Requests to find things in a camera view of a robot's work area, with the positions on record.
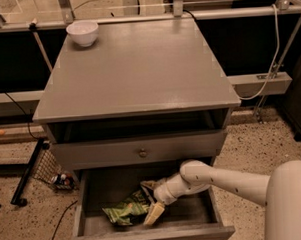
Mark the green jalapeno chip bag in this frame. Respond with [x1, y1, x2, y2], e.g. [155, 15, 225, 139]
[102, 189, 150, 226]

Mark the round brass drawer knob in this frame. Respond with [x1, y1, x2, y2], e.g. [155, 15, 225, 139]
[139, 148, 148, 158]

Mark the open grey middle drawer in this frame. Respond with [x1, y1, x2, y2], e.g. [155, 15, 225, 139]
[56, 155, 236, 240]

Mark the white hanging cable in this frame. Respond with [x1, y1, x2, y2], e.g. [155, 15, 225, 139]
[235, 3, 283, 101]

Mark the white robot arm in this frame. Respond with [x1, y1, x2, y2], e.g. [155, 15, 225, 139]
[141, 159, 301, 240]

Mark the grey wooden drawer cabinet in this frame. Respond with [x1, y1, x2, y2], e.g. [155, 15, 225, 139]
[28, 15, 245, 185]

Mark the closed grey top drawer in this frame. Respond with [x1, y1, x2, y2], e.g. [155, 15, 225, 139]
[51, 130, 226, 171]

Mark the black metal floor bar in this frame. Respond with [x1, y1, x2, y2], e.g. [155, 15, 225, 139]
[10, 139, 44, 207]

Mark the wire mesh basket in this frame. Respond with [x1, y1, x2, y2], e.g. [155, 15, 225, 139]
[33, 150, 72, 191]

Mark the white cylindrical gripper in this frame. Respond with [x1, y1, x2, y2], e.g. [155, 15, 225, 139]
[140, 173, 192, 225]

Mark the black floor cable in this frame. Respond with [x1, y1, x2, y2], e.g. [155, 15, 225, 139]
[44, 199, 81, 240]

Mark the grey metal rail frame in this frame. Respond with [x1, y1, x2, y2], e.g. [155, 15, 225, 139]
[0, 0, 301, 95]

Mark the white ceramic bowl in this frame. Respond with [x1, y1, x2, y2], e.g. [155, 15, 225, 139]
[66, 20, 99, 47]

